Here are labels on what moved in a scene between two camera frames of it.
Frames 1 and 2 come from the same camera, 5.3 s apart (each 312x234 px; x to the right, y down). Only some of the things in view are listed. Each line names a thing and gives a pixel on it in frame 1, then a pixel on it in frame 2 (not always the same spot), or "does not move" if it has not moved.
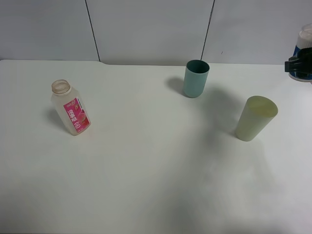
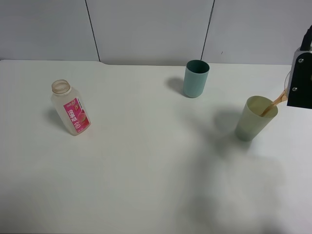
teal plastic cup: x=195 y=78 does not move
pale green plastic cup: x=258 y=112 does not move
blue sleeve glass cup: x=304 y=40 → x=287 y=82
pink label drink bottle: x=70 y=107 does not move
